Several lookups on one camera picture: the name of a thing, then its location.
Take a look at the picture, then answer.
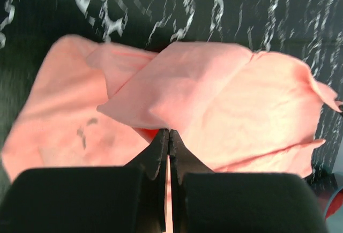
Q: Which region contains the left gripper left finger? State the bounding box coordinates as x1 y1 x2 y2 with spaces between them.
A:
1 129 168 232

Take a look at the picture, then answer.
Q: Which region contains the red t shirt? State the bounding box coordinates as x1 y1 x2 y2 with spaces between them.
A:
325 190 343 219

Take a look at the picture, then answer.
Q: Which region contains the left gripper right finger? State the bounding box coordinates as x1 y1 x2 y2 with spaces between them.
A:
169 130 327 233

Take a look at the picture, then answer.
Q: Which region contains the blue plastic basket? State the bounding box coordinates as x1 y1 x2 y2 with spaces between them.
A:
319 172 342 218

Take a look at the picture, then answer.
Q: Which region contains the black marble pattern mat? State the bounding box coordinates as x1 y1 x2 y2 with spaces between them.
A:
0 0 343 191

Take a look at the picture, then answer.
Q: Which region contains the pink t shirt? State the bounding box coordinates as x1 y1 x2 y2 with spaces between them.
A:
1 33 340 233

